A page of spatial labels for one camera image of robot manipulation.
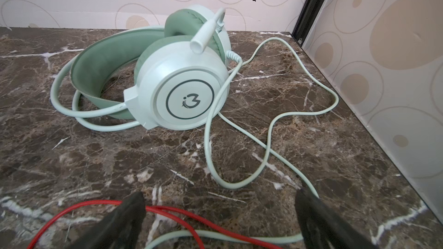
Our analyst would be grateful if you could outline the mint green headphones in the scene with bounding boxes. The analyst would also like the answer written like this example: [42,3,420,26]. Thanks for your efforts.
[50,5,231,132]

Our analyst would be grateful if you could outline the red headphone cable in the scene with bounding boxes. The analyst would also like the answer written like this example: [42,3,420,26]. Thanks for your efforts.
[27,199,283,249]

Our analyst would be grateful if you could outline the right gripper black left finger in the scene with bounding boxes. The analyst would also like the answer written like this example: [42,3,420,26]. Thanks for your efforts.
[69,191,146,249]

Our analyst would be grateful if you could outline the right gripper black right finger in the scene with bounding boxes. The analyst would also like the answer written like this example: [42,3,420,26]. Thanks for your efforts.
[295,188,377,249]

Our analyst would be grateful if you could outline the black corner frame post right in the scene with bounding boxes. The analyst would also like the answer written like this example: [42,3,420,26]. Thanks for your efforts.
[291,0,325,46]

